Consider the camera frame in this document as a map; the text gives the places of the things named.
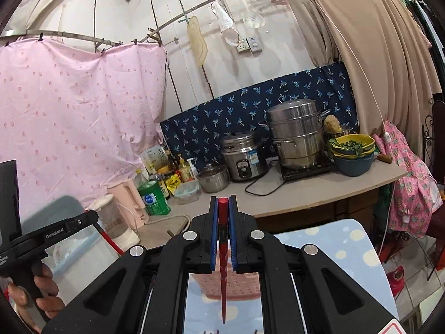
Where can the wall power socket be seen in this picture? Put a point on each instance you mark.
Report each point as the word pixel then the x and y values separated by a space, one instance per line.
pixel 251 44

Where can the black induction cooker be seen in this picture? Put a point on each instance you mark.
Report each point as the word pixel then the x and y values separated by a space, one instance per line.
pixel 323 166

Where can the beige hanging curtain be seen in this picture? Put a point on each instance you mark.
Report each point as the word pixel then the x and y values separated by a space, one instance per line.
pixel 386 55

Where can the pink floral garment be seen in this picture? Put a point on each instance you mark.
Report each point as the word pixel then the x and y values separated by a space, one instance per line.
pixel 416 196

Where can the stainless stacked steamer pot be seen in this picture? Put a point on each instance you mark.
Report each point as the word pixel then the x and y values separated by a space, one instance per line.
pixel 297 131

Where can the pink electric kettle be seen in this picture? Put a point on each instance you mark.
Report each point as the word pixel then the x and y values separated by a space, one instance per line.
pixel 130 204

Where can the green dish soap bottle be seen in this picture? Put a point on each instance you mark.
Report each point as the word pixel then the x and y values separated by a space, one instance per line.
pixel 151 194

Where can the white blender jug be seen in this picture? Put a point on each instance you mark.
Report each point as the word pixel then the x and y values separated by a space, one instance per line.
pixel 113 222

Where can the navy floral backsplash cloth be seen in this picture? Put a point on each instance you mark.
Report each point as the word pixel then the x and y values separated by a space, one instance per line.
pixel 198 132

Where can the pink patterned curtain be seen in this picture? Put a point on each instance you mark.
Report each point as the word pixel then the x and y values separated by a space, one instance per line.
pixel 76 122

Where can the hanging beige insole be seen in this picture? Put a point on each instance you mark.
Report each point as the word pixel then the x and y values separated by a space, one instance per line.
pixel 197 43

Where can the small steel lidded pot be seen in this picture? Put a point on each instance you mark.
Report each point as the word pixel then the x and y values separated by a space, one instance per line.
pixel 214 178

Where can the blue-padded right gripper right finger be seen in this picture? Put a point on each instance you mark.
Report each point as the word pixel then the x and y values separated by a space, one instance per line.
pixel 233 208

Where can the blue bowl with yellow basins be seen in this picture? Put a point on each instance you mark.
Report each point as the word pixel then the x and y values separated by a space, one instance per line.
pixel 352 153

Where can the clear food container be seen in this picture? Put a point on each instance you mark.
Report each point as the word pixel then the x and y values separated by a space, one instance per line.
pixel 187 192

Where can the dark red chopstick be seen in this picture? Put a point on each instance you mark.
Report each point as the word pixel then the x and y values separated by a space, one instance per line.
pixel 223 226

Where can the blue dotted table cloth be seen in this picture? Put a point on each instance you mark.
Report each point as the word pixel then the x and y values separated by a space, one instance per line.
pixel 344 241

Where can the white dish drainer box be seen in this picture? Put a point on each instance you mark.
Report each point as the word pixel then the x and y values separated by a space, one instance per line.
pixel 77 260

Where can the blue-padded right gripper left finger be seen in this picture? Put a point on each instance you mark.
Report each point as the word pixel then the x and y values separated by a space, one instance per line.
pixel 214 230

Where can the silver rice cooker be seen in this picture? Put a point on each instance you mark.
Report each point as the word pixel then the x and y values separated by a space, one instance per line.
pixel 244 158

